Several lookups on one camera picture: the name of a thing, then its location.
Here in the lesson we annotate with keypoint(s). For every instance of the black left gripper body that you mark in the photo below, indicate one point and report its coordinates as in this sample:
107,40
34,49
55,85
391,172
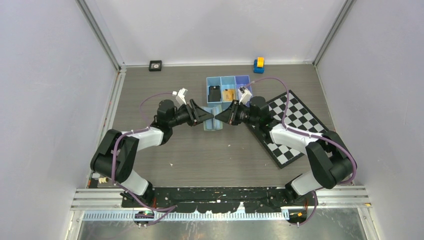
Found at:
190,116

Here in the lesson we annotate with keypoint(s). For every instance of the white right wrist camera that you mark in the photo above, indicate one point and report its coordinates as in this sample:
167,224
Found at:
244,95

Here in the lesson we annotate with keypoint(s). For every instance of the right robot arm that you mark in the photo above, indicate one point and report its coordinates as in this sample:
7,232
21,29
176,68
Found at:
330,161

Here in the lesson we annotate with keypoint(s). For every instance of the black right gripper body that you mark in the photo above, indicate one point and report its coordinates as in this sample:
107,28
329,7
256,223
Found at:
241,114

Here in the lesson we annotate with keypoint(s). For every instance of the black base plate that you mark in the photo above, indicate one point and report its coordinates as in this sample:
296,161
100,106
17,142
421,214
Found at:
219,200

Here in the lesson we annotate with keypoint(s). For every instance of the aluminium frame rail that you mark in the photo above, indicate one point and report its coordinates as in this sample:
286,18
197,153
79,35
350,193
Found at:
109,198

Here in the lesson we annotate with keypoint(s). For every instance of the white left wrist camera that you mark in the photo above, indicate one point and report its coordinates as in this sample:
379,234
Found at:
180,96

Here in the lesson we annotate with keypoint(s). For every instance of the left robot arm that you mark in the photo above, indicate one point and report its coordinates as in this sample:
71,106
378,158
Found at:
116,153

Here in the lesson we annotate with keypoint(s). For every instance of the small black square box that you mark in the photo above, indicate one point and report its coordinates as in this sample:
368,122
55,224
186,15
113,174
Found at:
155,66

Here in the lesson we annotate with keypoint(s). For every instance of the black white checkerboard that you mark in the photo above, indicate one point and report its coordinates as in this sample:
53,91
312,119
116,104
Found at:
300,122

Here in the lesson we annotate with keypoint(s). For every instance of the black card in tray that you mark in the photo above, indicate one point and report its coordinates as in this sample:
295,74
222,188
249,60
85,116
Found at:
214,94

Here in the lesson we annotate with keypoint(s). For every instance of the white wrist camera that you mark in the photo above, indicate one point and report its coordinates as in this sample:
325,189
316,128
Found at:
244,95
180,96

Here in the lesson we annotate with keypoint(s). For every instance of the blue yellow toy block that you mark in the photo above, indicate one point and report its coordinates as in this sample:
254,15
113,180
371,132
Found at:
259,65

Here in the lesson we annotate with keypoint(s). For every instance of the blue three-compartment tray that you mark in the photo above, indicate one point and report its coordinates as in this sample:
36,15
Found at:
231,81

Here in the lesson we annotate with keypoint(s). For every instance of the orange card in tray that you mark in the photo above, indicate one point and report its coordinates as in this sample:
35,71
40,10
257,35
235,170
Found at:
228,94

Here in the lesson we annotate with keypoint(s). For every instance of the mint green card holder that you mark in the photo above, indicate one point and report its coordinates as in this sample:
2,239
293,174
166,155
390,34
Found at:
213,124

